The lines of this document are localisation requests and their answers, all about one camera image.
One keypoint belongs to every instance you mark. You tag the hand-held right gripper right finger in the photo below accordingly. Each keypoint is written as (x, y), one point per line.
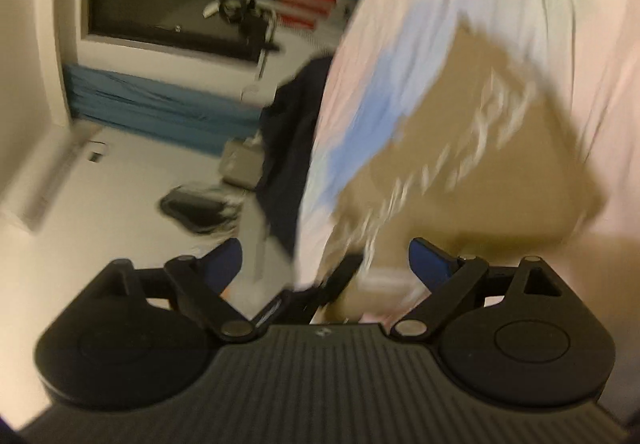
(427, 261)

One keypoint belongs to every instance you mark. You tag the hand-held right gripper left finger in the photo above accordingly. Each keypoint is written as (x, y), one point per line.
(225, 259)

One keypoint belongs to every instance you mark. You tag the tan t-shirt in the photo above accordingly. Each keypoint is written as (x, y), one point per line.
(475, 164)

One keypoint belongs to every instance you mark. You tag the black object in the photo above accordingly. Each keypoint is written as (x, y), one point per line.
(200, 209)

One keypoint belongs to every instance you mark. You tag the dark navy jacket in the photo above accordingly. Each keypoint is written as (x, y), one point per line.
(290, 149)

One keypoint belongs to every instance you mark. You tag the blue curtain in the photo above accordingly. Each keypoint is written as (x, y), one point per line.
(150, 109)

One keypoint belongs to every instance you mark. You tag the white pink blue blanket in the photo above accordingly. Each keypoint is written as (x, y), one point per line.
(575, 49)

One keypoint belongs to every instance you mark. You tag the silver camera tripod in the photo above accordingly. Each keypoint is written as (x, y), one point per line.
(245, 6)

